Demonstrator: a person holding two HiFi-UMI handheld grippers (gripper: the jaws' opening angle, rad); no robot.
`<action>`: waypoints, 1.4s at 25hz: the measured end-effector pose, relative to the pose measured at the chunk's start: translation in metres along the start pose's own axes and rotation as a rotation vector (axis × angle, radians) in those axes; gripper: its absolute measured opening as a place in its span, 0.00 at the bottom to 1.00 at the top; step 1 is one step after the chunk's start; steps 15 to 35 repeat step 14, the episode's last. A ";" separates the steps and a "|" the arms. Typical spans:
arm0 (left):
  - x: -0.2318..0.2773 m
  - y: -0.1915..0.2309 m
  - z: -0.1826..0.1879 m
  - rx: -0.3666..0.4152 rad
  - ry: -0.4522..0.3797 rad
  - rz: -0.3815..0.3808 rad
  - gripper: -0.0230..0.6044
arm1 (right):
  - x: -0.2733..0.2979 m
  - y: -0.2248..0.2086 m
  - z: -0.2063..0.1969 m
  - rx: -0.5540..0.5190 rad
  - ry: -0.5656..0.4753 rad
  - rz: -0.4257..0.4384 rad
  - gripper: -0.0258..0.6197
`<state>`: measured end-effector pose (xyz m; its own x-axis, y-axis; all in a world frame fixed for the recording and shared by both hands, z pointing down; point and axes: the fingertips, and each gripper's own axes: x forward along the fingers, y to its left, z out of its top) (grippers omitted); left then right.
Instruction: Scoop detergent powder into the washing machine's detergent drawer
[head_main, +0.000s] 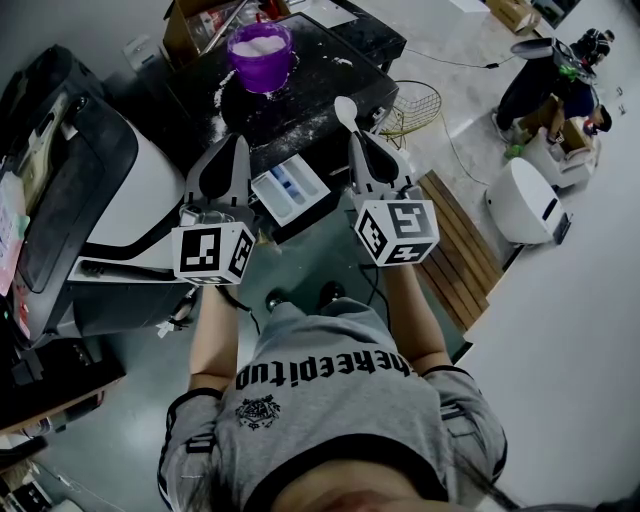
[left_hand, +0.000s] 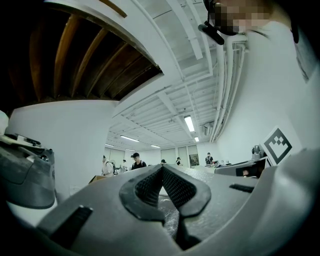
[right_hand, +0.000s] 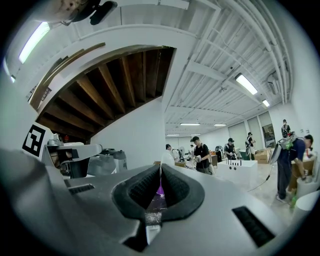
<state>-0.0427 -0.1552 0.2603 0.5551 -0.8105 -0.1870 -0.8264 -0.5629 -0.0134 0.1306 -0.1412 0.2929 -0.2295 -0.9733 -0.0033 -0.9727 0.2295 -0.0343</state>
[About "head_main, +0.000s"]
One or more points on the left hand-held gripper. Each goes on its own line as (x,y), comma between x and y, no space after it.
(200,250)

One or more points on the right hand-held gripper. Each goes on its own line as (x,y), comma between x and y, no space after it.
(400,230)

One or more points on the white plastic spoon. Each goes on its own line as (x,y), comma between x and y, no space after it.
(345,110)

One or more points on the white detergent drawer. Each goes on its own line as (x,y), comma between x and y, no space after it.
(290,195)

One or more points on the person's right forearm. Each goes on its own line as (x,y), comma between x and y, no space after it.
(417,320)

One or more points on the person's left forearm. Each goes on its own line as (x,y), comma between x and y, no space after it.
(215,340)

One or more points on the purple plastic bucket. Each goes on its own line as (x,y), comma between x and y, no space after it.
(262,72)

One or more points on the wooden slatted platform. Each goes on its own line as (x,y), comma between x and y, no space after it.
(460,250)

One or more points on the person's right shoe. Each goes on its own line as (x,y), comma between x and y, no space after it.
(332,292)

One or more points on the person's shoe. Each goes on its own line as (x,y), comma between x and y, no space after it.
(332,292)
(278,300)

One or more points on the black speckled appliance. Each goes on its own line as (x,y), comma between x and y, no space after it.
(375,30)

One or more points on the person's left shoe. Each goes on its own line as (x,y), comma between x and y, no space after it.
(278,300)

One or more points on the open cardboard box with clutter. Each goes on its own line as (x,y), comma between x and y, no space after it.
(190,30)

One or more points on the small white box device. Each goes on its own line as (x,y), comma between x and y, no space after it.
(142,50)

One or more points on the round white toilet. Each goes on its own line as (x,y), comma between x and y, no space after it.
(520,205)

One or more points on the large grey white machine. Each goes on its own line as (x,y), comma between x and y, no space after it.
(75,200)

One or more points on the white flat panel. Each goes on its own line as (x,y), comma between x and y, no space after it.
(332,10)

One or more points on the white cabinet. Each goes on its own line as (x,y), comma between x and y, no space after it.
(470,5)

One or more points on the white toilet with open lid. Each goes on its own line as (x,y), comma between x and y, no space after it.
(565,165)

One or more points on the cardboard box beside toilet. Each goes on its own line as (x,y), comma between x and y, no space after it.
(575,132)

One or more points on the pink packet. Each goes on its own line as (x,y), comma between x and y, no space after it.
(10,235)

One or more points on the person's grey printed t-shirt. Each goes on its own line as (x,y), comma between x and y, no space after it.
(330,400)

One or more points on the dark wooden desk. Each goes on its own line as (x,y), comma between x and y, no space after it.
(55,380)

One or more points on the person's head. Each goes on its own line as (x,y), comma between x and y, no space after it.
(350,480)

